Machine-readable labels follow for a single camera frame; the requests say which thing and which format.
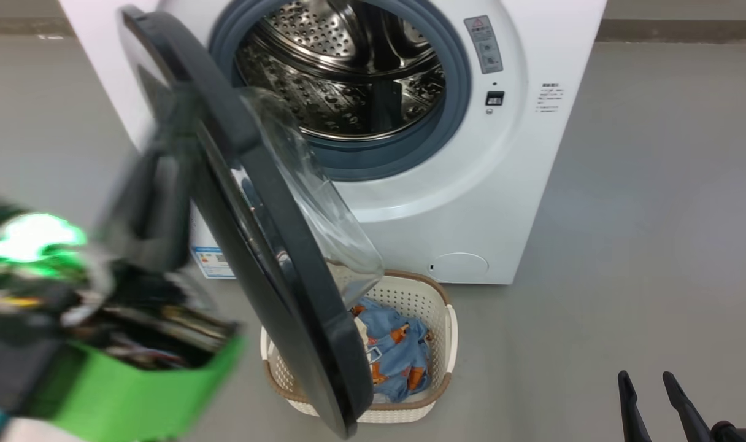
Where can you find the white front-load washing machine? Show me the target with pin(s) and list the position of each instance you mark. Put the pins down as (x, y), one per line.
(502, 202)

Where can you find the blue garment with orange print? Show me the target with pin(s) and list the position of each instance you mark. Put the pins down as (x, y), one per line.
(397, 356)

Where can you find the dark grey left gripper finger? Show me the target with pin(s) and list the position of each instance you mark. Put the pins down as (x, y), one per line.
(167, 215)

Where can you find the small printed text label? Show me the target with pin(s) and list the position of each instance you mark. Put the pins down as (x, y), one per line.
(549, 98)

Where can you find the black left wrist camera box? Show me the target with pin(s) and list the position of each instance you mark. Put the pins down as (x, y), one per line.
(35, 239)

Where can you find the colourful patterned cloth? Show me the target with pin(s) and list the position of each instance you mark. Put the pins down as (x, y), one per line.
(372, 355)

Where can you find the black round glass washer door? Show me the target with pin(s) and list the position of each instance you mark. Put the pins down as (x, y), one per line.
(238, 184)

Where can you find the round white drain filter cover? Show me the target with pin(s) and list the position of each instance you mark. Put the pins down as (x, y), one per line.
(462, 268)

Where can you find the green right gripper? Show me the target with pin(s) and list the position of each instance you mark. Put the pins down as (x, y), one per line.
(741, 433)

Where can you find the blue energy label sticker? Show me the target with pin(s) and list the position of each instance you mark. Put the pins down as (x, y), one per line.
(210, 264)

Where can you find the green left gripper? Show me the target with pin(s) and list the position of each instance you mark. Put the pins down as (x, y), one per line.
(134, 393)

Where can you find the grey warning label sticker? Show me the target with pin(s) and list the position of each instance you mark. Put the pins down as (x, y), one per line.
(483, 43)

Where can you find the stainless steel washing machine drum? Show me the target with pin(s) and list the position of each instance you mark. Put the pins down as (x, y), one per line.
(348, 80)

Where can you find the cream laundry basket brown rim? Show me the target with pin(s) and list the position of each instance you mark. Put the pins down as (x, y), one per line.
(410, 294)

